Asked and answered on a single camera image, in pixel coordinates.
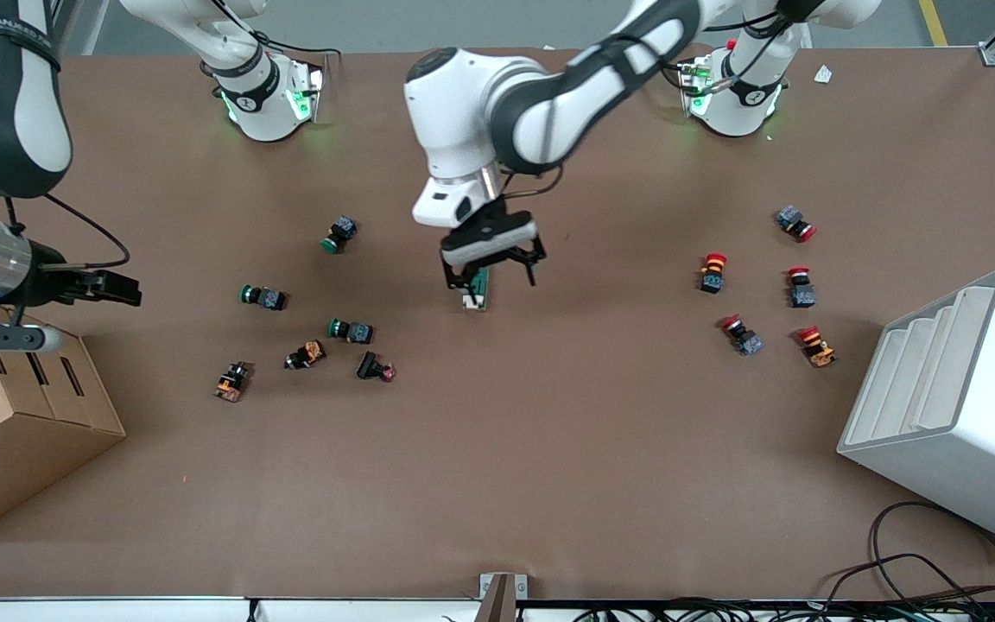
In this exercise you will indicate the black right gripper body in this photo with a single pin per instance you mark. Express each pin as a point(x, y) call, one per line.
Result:
point(50, 282)

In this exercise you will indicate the green load switch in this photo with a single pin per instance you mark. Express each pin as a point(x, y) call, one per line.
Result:
point(478, 289)

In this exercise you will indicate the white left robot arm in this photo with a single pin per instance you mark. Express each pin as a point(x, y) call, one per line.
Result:
point(463, 104)

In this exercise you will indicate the green push button blue block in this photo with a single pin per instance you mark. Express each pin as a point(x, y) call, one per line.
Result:
point(263, 296)
point(351, 330)
point(339, 234)

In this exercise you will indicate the dark red button black block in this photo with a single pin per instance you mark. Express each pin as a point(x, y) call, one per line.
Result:
point(374, 367)

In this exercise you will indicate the black push button orange block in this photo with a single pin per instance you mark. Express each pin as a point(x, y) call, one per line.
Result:
point(306, 354)
point(231, 382)

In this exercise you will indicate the brown cardboard box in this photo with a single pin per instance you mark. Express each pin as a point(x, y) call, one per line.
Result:
point(22, 423)

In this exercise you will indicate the red mushroom button orange block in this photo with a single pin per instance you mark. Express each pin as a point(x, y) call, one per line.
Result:
point(816, 345)
point(712, 272)

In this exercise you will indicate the red mushroom button blue block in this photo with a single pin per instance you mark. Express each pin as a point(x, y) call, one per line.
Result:
point(801, 288)
point(795, 222)
point(741, 335)

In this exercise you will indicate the small white paper scrap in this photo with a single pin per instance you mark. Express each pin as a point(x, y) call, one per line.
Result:
point(823, 74)

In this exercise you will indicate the white stepped sorting rack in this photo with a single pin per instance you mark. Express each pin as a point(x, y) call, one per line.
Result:
point(955, 406)

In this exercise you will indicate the white table edge rail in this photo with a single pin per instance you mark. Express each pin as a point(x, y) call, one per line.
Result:
point(161, 609)

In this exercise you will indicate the grey metal table bracket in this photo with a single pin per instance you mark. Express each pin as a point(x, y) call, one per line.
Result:
point(502, 596)

